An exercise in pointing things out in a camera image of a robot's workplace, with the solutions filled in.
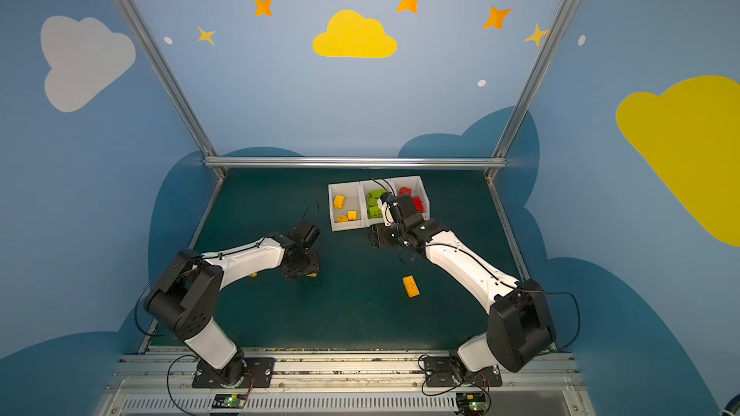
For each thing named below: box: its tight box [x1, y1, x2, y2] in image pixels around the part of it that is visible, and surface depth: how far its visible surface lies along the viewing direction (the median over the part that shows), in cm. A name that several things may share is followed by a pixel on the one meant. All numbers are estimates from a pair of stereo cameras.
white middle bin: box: [358, 178, 397, 228], surface depth 106 cm
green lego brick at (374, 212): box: [367, 206, 384, 219], surface depth 106 cm
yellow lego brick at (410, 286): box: [402, 274, 422, 298], surface depth 92 cm
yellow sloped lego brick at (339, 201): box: [333, 194, 346, 209], surface depth 112 cm
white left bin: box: [327, 181, 367, 233], surface depth 109 cm
